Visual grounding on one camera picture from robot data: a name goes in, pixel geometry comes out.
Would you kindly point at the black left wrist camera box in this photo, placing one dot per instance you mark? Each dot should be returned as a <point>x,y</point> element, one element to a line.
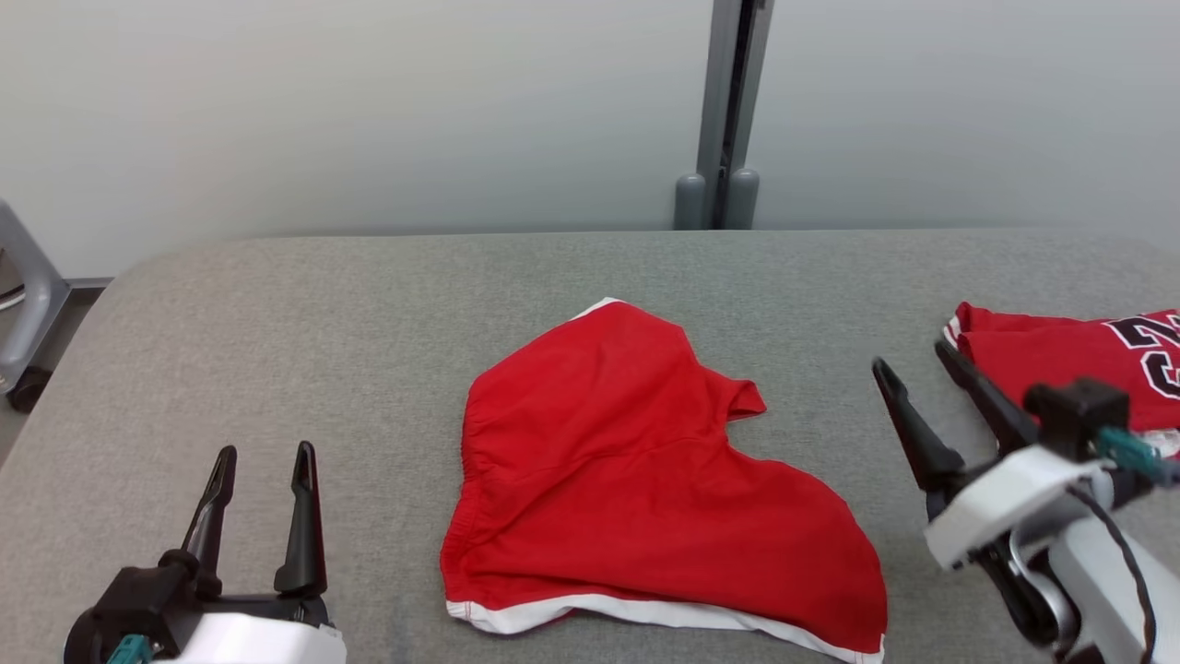
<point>129,599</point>

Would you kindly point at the red jersey with number 23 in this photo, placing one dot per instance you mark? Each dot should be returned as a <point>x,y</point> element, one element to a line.
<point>1051,355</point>

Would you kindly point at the grey metal partition post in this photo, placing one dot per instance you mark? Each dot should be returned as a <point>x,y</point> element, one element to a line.
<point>728,101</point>

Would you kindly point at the grey tubular cart leg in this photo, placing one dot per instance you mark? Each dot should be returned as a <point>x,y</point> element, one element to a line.
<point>32,295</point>

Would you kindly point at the red shorts with white hem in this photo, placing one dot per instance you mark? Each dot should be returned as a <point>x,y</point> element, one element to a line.
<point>627,489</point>

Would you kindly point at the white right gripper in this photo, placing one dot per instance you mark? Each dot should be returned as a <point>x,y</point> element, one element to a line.
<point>1014,498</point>

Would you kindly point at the black caster wheel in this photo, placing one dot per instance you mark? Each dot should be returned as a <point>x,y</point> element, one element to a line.
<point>28,392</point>

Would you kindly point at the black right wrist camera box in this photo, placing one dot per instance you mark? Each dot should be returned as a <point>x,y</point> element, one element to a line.
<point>1074,415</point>

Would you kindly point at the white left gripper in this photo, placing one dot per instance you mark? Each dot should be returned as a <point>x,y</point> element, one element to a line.
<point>267,641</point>

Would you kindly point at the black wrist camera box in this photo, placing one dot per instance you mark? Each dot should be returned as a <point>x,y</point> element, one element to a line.
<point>1074,415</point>
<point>129,599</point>

